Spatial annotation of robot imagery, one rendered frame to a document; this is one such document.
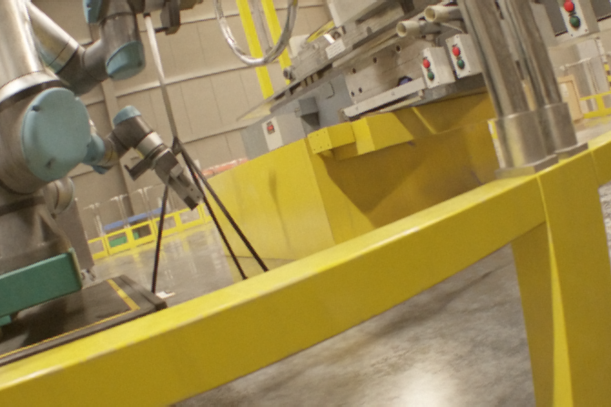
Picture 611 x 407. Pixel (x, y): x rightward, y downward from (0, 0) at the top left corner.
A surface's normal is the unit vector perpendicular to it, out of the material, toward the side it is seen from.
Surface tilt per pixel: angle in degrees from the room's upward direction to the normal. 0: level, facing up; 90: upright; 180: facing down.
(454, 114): 90
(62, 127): 97
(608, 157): 90
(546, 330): 90
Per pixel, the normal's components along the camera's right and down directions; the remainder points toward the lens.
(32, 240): 0.59, -0.43
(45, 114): 0.89, -0.09
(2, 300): 0.46, -0.06
